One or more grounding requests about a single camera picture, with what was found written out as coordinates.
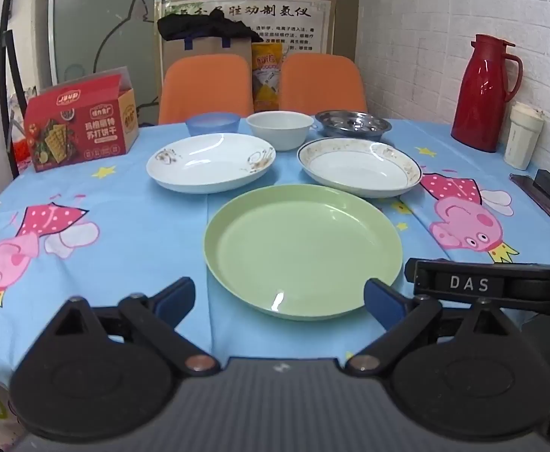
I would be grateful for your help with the blue cartoon printed tablecloth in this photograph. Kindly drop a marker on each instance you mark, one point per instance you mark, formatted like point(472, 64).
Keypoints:
point(115, 226)

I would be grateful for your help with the white ceramic bowl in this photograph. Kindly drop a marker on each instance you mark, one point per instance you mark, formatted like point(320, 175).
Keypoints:
point(277, 133)

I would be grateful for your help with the red thermos jug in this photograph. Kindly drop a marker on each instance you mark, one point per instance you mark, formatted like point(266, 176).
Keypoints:
point(482, 99)

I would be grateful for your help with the dark smartphone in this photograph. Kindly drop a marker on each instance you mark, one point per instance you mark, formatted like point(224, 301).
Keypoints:
point(523, 184)

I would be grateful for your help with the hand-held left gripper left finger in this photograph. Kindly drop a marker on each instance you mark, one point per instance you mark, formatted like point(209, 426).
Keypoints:
point(177, 297)

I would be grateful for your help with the frosted glass door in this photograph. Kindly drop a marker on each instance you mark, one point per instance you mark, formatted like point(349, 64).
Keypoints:
point(91, 23)

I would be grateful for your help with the blue translucent plastic bowl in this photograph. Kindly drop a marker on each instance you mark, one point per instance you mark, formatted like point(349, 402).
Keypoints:
point(211, 125)

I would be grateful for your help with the framed wall poster with text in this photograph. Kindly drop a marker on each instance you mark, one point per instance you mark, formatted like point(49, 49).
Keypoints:
point(294, 23)

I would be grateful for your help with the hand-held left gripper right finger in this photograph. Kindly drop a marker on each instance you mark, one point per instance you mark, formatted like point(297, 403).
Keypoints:
point(382, 301)

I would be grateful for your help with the white plate with gold rim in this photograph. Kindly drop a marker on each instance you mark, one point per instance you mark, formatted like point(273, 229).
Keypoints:
point(355, 169)

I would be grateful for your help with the green plastic plate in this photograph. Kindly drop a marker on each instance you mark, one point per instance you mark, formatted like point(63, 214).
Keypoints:
point(294, 245)

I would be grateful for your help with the white plate with brown print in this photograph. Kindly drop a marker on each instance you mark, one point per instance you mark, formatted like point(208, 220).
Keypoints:
point(209, 165)

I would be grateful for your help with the orange chair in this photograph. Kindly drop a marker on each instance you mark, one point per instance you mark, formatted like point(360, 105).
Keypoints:
point(322, 84)
point(204, 89)

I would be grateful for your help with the yellow snack bag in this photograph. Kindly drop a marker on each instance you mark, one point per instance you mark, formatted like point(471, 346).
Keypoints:
point(263, 99)

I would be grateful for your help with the white lidded tumbler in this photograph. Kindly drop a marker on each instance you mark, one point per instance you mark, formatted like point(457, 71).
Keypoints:
point(520, 141)

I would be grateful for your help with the black metal stand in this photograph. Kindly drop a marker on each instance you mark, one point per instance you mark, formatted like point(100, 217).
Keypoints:
point(5, 80)

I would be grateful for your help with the red cracker carton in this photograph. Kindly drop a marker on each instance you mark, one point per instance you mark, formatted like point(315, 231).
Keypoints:
point(77, 127)

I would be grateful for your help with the stainless steel dish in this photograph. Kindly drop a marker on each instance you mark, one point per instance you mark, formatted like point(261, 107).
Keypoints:
point(350, 122)

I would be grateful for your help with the crumpled plastic bag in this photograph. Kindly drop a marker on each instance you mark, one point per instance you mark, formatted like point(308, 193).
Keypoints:
point(20, 122)

